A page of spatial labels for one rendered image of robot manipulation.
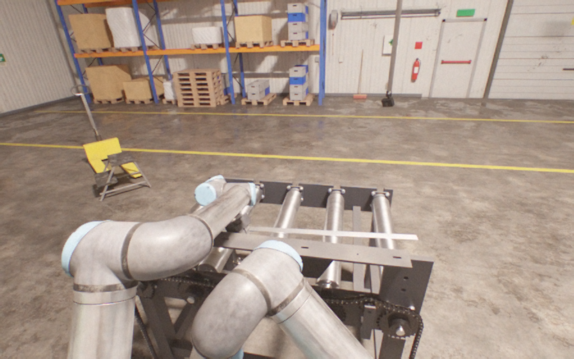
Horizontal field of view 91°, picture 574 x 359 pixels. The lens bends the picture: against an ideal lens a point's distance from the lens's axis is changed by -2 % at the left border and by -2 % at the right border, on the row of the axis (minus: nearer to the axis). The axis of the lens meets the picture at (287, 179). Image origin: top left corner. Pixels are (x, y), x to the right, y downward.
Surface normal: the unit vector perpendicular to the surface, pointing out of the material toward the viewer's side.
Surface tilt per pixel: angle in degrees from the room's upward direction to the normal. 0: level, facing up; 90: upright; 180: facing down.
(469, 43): 90
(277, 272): 43
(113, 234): 20
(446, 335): 0
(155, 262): 78
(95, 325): 58
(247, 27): 90
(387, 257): 0
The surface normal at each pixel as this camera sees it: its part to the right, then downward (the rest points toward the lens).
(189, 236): 0.69, -0.42
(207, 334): -0.40, -0.02
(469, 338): -0.04, -0.89
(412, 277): -0.20, 0.45
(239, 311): 0.25, -0.20
